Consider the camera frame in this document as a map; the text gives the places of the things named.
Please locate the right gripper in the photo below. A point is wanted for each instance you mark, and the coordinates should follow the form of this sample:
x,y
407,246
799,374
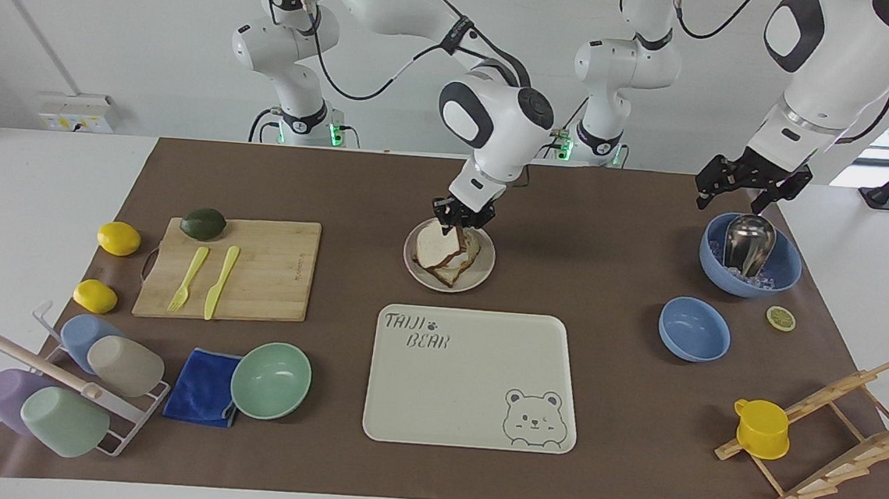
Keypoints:
x,y
472,207

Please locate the yellow-green plastic knife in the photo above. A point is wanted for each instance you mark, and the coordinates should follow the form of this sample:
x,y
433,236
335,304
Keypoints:
x,y
222,277

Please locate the cream tray with bear print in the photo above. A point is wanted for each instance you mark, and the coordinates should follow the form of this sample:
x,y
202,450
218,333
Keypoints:
x,y
459,376

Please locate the silver metal scoop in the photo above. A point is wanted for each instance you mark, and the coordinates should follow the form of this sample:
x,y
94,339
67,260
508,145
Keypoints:
x,y
748,243

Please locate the clear ice cubes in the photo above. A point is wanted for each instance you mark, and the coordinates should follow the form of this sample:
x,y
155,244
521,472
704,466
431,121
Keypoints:
x,y
764,283

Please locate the small blue bowl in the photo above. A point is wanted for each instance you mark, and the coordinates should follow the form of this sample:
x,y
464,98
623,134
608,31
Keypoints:
x,y
694,329

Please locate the yellow lemon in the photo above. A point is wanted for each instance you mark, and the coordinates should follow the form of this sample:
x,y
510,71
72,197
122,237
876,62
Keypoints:
x,y
118,238
94,296

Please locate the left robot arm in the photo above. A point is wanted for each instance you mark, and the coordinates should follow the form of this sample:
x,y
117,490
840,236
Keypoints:
x,y
841,58

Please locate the green plastic cup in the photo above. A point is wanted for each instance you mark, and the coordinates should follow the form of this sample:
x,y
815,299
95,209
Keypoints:
x,y
65,422

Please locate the blue plastic cup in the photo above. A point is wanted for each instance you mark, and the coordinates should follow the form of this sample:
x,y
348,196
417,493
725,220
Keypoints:
x,y
81,334

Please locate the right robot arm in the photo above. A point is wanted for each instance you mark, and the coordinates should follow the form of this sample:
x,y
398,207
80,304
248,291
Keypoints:
x,y
492,127

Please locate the sandwich base with filling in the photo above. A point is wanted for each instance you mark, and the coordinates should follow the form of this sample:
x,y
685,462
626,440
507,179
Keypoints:
x,y
465,263

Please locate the purple plastic cup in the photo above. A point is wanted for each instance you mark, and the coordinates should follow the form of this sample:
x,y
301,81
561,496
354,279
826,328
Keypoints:
x,y
6,396

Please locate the green bowl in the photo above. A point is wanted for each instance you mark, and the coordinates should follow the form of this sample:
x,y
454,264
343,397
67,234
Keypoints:
x,y
271,381

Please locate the beige round plate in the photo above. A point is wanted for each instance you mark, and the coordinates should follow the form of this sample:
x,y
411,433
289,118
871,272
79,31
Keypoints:
x,y
421,274

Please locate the wooden cutting board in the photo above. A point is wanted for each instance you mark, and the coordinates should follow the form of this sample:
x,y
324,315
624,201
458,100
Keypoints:
x,y
270,276

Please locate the white wall socket box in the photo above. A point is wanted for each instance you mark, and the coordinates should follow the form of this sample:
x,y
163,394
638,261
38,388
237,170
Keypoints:
x,y
77,113

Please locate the white bread slice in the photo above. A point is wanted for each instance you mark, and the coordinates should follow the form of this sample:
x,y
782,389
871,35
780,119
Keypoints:
x,y
437,245

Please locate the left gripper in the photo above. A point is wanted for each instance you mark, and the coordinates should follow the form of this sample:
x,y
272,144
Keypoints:
x,y
761,171

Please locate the blue cloth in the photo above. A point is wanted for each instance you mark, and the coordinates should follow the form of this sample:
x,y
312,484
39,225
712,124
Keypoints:
x,y
200,387

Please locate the beige plastic cup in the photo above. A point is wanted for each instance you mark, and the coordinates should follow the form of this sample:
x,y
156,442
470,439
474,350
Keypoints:
x,y
127,366

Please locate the yellow-green plastic fork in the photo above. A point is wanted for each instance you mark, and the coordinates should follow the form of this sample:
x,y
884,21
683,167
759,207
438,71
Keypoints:
x,y
191,271

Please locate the wooden drying rack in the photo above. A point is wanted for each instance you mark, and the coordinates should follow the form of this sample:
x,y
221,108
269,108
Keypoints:
x,y
828,476

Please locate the large blue bowl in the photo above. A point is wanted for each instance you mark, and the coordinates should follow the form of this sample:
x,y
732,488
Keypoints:
x,y
786,265

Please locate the lemon slice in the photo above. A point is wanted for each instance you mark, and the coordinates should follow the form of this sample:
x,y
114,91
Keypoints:
x,y
781,318

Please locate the dark green avocado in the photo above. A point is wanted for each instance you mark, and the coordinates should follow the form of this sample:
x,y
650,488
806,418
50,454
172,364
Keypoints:
x,y
203,224

